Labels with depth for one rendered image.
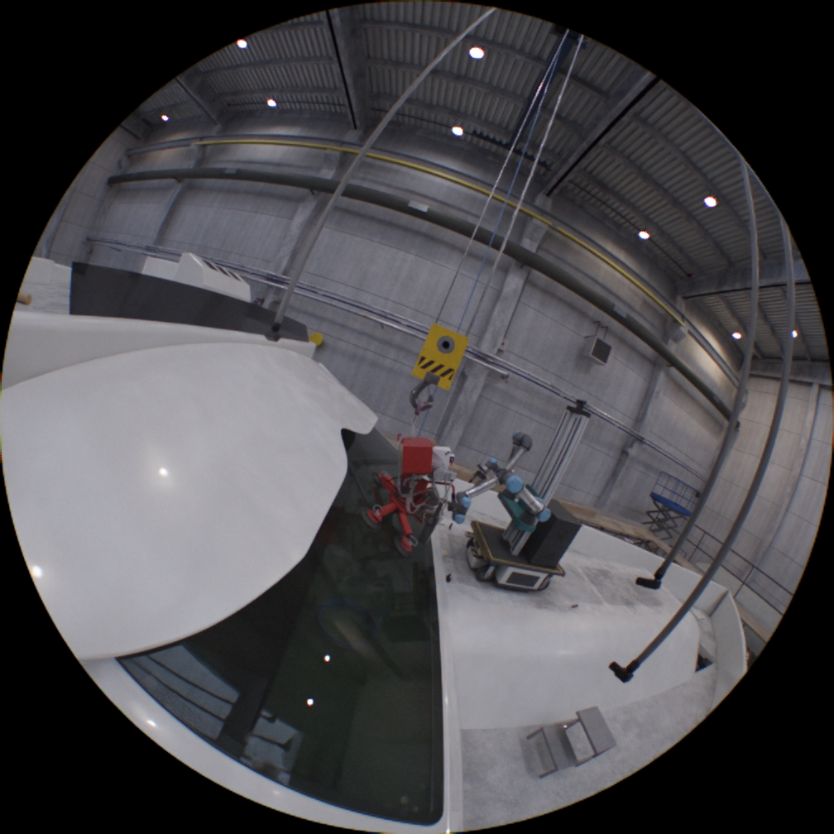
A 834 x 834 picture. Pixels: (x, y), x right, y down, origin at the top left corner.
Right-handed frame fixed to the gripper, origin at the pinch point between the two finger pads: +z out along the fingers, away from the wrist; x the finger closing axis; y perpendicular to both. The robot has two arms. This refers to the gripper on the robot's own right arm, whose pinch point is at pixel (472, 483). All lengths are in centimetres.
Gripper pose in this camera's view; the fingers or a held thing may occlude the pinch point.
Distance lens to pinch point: 284.3
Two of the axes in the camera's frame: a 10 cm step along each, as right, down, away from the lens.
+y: 6.9, 6.8, 2.3
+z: -6.9, 7.2, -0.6
